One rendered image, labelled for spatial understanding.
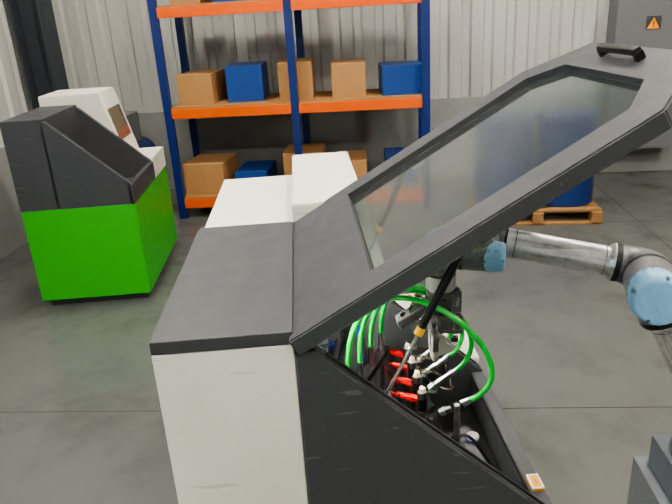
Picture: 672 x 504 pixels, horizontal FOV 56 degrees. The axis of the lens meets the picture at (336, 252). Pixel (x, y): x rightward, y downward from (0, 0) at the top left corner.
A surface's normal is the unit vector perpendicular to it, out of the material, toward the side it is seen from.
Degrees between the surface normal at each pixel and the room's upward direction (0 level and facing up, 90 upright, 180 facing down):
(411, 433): 90
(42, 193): 90
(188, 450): 90
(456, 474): 90
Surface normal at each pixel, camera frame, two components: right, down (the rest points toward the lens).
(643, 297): -0.35, 0.24
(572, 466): -0.06, -0.93
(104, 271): 0.07, 0.36
